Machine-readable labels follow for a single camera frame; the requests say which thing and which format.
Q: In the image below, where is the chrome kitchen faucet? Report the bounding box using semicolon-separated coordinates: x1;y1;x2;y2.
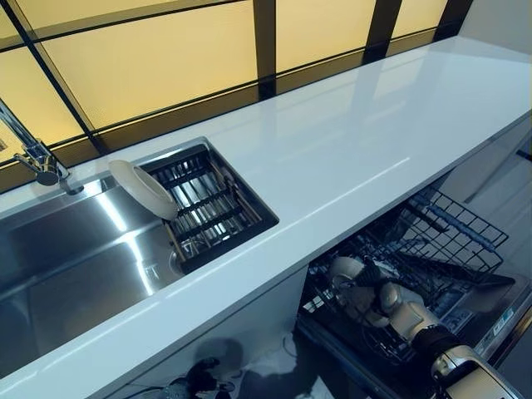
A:
0;97;84;196

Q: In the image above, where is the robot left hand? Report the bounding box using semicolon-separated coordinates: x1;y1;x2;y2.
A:
164;357;240;399

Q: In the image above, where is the dishwasher wire rack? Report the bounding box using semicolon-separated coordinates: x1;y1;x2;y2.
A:
293;272;532;399

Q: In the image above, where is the round steel sink strainer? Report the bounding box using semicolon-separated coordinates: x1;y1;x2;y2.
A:
168;248;186;278

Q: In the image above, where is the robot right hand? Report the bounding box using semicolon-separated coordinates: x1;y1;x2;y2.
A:
342;262;382;321

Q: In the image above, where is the stainless steel sink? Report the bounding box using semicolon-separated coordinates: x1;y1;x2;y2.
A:
0;136;279;375

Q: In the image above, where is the narrow white cabinet door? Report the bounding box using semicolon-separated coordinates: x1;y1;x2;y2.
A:
99;265;311;399

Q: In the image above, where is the black dishwasher plate rack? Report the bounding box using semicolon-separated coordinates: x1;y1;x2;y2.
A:
298;232;483;367

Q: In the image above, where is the white end cabinet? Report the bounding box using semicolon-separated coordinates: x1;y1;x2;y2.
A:
440;120;532;204

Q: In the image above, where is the black wire dishwasher basket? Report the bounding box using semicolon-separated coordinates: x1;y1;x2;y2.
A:
394;187;510;288

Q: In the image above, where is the black sink drying rack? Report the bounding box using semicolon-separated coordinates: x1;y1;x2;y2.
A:
139;143;278;275

